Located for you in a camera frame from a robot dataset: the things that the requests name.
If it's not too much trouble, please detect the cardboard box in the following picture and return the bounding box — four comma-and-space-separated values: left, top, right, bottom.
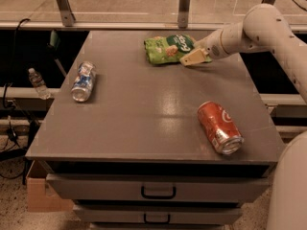
26, 161, 73, 213

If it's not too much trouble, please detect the grey drawer cabinet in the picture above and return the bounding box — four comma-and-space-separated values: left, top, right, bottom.
27, 31, 284, 230

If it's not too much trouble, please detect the lower grey drawer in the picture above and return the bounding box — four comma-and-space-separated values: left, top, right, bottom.
73, 205, 241, 225

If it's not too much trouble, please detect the left metal railing bracket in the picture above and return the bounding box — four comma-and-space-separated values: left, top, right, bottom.
56, 0, 76, 27

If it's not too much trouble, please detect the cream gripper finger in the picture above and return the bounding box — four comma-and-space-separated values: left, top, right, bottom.
179, 48, 208, 66

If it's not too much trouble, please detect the middle metal railing bracket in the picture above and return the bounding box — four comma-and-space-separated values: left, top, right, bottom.
177, 0, 191, 29

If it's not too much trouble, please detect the green rice chip bag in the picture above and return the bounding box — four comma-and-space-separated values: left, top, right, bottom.
144, 34, 212, 65

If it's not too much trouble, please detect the blue silver soda can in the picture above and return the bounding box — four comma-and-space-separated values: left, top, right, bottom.
71, 61, 96, 103

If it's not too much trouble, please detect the black cable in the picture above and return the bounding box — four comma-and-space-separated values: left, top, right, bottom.
0, 17, 36, 180

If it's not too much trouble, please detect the upper grey drawer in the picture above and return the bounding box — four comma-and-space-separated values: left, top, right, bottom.
47, 173, 269, 203

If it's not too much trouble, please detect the clear plastic water bottle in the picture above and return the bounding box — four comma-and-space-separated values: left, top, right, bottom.
28, 68, 51, 100

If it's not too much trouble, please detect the grey drawer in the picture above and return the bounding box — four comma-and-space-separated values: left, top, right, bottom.
73, 205, 241, 225
47, 173, 269, 203

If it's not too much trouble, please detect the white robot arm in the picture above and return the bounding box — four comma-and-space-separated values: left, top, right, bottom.
180, 3, 307, 230

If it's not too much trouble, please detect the red soda can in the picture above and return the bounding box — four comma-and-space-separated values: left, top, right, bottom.
198, 102, 244, 155

